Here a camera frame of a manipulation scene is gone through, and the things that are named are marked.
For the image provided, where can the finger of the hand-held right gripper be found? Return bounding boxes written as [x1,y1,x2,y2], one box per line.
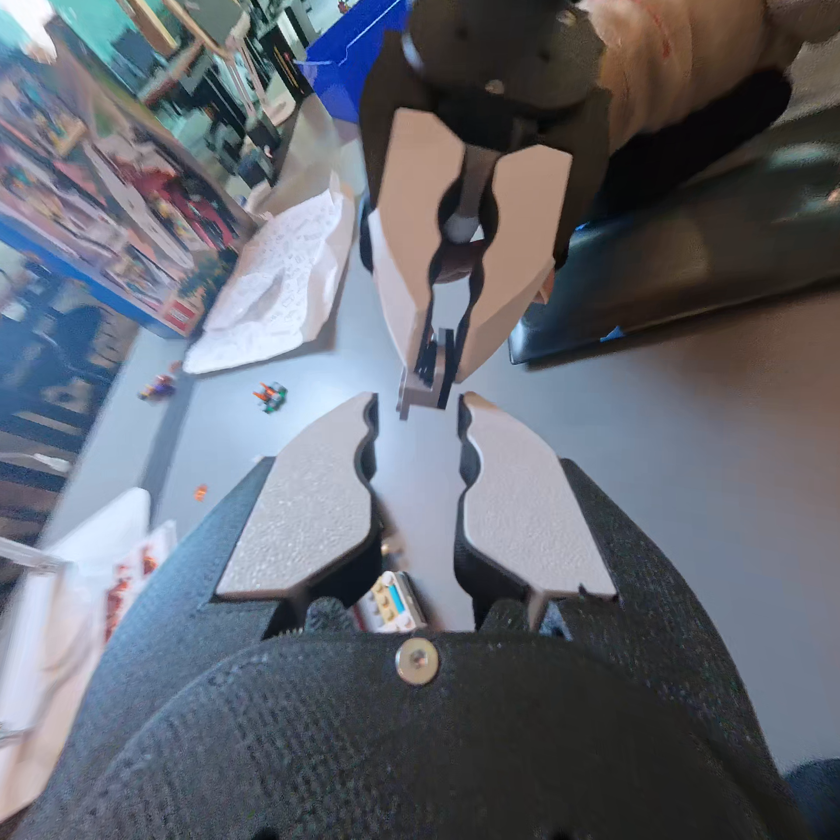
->
[456,144,575,385]
[366,107,468,371]

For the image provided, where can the person's right forearm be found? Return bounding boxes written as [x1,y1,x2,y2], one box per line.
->
[586,0,811,142]

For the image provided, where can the long grey lego build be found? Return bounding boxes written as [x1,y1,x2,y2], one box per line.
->
[353,570,429,634]

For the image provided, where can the colourful lego set box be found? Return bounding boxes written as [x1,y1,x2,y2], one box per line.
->
[0,39,258,340]

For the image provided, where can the white book stand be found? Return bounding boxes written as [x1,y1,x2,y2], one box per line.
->
[0,486,179,824]

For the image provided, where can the lego sticker sheet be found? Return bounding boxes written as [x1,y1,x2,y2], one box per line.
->
[104,543,164,647]

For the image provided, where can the small grey lego assembly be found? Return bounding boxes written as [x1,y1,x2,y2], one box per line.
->
[395,327,458,422]

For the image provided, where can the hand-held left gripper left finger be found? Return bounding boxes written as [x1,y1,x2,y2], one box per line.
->
[215,392,385,634]

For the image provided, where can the blue plastic bin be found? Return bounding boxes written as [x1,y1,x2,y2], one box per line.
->
[294,0,411,124]

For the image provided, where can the printed white paper bag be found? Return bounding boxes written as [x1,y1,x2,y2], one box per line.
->
[182,172,358,376]

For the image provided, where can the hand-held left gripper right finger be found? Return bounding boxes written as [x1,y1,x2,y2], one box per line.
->
[453,391,620,632]

